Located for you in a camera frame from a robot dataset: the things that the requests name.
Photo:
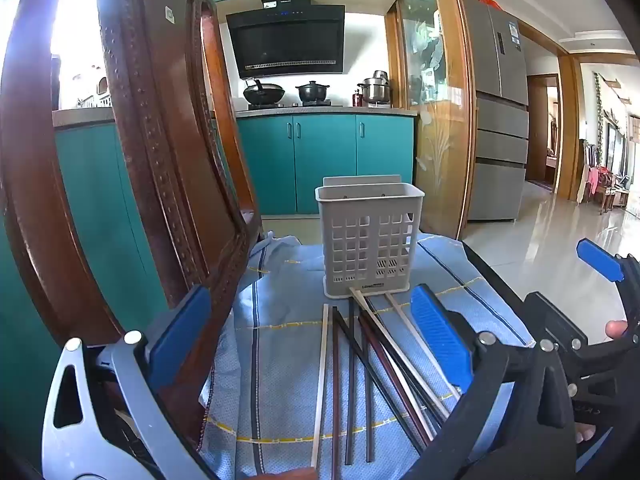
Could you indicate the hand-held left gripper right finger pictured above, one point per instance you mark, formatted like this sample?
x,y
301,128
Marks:
x,y
440,340

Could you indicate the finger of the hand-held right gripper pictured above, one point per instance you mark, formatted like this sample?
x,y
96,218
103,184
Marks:
x,y
555,320
600,260

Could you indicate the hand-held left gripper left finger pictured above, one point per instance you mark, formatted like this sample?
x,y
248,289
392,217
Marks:
x,y
180,340

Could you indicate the pile of mixed chopsticks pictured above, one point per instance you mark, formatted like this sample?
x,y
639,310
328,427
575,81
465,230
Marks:
x,y
351,385

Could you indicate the grey plastic utensil basket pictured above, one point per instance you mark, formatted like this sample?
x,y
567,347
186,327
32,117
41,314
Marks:
x,y
370,235

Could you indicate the person's right hand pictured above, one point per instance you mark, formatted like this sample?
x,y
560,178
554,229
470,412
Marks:
x,y
617,330

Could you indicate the red cloth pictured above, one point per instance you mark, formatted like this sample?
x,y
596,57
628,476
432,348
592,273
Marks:
x,y
593,180

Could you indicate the striped blue cloth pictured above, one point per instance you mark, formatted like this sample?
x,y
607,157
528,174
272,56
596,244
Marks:
x,y
280,360

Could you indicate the hanging green vine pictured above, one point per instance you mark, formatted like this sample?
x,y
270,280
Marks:
x,y
598,110

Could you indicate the silver refrigerator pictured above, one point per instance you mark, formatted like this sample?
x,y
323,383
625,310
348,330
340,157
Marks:
x,y
500,135

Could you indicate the carved wooden chair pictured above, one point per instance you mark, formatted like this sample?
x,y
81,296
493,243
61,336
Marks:
x,y
150,160

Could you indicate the etched glass sliding door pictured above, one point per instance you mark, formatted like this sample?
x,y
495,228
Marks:
x,y
440,110

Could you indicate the grey countertop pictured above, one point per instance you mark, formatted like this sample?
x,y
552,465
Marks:
x,y
80,115

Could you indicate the red bottle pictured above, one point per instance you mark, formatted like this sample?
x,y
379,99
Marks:
x,y
357,98

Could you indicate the white dish rack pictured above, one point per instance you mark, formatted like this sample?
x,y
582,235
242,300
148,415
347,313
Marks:
x,y
95,97

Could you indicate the stainless steel pot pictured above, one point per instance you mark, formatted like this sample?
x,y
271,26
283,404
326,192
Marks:
x,y
375,89

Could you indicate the black wok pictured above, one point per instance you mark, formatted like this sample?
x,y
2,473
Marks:
x,y
264,94

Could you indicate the gas stove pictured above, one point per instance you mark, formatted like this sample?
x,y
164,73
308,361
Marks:
x,y
300,105

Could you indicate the black clay pot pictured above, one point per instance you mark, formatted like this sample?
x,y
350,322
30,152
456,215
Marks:
x,y
313,92

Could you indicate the red bag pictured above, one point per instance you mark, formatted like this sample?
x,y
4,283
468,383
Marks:
x,y
487,1

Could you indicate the black range hood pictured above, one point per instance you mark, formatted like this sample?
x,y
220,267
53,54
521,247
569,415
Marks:
x,y
285,40

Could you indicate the window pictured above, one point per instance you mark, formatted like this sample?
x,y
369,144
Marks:
x,y
75,35

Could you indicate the white sticker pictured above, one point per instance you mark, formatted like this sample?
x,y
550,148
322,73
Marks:
x,y
170,14

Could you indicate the wooden doorway frame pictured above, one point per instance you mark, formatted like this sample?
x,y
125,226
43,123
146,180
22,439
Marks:
x,y
567,125

